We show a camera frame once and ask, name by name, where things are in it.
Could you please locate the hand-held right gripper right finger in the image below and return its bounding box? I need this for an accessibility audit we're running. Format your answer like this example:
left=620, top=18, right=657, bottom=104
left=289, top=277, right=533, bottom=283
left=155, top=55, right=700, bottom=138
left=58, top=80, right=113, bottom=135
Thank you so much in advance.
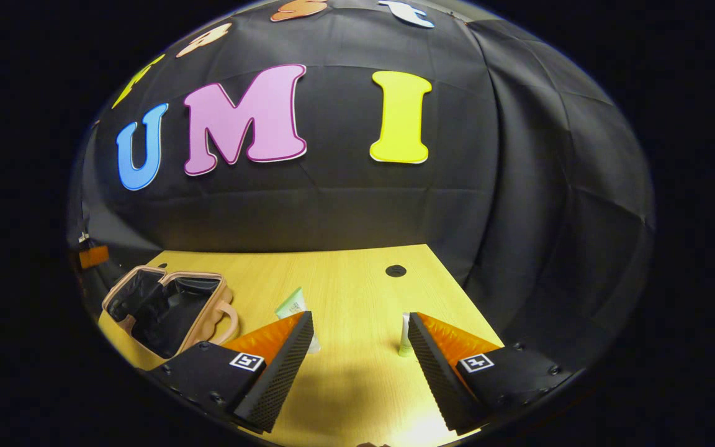
left=407, top=312, right=582, bottom=434

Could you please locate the pink scalloped suitcase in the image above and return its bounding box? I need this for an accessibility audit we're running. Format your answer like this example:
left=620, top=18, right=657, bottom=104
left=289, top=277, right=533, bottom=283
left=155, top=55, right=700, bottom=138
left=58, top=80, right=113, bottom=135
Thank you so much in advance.
left=102, top=265, right=239, bottom=359

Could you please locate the white tube with green label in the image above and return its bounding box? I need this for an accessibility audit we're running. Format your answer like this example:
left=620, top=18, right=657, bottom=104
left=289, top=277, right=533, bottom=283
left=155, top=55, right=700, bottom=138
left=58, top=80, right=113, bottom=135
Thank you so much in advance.
left=274, top=287, right=322, bottom=354

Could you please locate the white green gradient tube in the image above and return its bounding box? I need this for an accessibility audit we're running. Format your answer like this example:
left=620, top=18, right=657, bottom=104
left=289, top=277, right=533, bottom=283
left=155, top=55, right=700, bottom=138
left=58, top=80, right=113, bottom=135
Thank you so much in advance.
left=398, top=313, right=415, bottom=358

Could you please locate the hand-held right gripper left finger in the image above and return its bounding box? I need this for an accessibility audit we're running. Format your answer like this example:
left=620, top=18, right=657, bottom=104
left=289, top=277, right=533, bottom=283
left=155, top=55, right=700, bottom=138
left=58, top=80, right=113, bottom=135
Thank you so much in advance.
left=139, top=310, right=315, bottom=434

